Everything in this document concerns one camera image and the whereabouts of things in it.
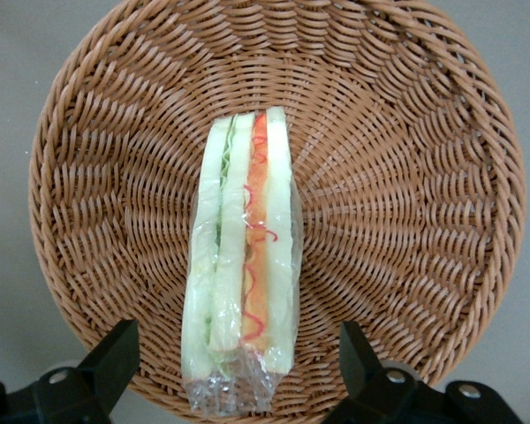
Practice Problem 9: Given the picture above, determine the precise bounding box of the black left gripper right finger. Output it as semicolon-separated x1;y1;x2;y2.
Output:
322;320;525;424

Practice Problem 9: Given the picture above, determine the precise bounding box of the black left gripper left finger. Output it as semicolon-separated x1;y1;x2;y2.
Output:
0;318;140;424

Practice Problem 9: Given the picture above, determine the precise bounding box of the triangle sandwich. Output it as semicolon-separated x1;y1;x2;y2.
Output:
180;105;304;416

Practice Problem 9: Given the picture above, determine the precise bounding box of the round brown wicker basket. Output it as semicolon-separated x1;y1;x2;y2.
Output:
27;0;526;424

